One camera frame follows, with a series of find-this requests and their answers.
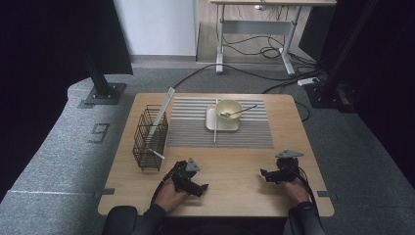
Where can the white-framed desk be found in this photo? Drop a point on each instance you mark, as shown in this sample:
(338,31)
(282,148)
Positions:
(254,27)

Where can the grey striped placemat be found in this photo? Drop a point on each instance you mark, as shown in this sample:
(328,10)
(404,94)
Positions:
(189,133)

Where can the black curtain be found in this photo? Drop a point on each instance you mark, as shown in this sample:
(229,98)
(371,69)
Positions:
(49,49)
(385,81)

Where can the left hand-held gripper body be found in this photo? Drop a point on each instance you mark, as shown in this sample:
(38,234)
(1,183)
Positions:
(183,178)

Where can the person's left hand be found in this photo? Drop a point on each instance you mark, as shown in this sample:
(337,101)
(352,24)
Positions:
(169,197)

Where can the cream bowl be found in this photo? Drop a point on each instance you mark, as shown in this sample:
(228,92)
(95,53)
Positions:
(228,107)

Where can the person's right hand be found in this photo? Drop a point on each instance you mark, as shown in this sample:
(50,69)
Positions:
(297,192)

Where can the white power strip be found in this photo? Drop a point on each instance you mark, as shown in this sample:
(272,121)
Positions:
(308,81)

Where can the long white flat bar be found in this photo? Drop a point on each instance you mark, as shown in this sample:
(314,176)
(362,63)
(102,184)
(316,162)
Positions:
(161,114)

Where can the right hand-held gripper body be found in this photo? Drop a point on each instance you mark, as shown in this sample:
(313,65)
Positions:
(287,171)

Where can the cream square plate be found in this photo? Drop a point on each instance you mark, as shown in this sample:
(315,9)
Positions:
(225,125)

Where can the metal spoon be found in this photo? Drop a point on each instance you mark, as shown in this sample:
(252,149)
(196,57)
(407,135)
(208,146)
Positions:
(239,111)

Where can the grey tape floor marking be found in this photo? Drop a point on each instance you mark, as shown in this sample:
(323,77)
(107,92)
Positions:
(99,133)

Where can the grey tape piece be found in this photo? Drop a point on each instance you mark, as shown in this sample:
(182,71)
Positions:
(326,194)
(105,192)

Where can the black metal stand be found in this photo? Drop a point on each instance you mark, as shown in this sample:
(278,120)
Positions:
(332,94)
(102,91)

